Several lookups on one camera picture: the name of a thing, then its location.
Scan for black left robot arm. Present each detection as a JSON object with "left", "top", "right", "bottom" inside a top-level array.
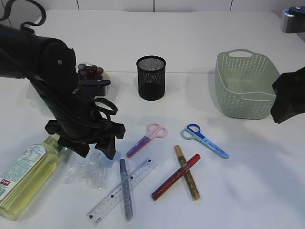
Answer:
[{"left": 0, "top": 21, "right": 126, "bottom": 160}]

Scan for pale green wavy plate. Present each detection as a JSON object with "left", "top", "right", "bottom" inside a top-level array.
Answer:
[{"left": 26, "top": 71, "right": 112, "bottom": 113}]

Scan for clear plastic sheet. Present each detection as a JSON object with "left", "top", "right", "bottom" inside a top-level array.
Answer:
[{"left": 63, "top": 150, "right": 107, "bottom": 189}]

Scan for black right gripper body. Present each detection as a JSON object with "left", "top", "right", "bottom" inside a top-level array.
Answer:
[{"left": 271, "top": 68, "right": 305, "bottom": 124}]

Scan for blue scissors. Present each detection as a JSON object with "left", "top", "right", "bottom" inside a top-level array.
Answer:
[{"left": 181, "top": 123, "right": 229, "bottom": 159}]

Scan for black mesh pen holder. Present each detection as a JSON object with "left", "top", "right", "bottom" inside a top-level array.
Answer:
[{"left": 136, "top": 55, "right": 166, "bottom": 101}]

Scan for red glitter pen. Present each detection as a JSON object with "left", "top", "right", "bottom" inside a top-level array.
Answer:
[{"left": 151, "top": 154, "right": 201, "bottom": 201}]

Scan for pink purple scissors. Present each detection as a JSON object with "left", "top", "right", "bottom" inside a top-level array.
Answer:
[{"left": 126, "top": 123, "right": 168, "bottom": 158}]

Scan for gold glitter pen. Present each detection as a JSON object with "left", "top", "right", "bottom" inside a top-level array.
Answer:
[{"left": 174, "top": 145, "right": 200, "bottom": 200}]

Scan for yellow tea bottle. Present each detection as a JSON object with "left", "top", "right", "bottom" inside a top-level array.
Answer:
[{"left": 0, "top": 134, "right": 63, "bottom": 221}]

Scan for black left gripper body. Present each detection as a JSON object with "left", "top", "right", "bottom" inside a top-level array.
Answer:
[{"left": 45, "top": 118, "right": 126, "bottom": 144}]

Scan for green woven plastic basket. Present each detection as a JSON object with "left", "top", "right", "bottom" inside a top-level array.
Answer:
[{"left": 215, "top": 49, "right": 280, "bottom": 120}]

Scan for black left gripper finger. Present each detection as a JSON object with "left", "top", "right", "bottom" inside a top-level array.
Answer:
[
  {"left": 58, "top": 137, "right": 90, "bottom": 157},
  {"left": 95, "top": 136, "right": 116, "bottom": 160}
]

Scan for clear plastic ruler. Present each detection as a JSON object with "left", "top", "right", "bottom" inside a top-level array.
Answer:
[{"left": 87, "top": 158, "right": 156, "bottom": 226}]

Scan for silver glitter pen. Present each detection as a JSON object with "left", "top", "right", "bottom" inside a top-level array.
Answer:
[{"left": 120, "top": 159, "right": 133, "bottom": 222}]

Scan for purple artificial grape bunch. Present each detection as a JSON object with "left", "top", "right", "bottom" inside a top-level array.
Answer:
[{"left": 77, "top": 63, "right": 104, "bottom": 80}]

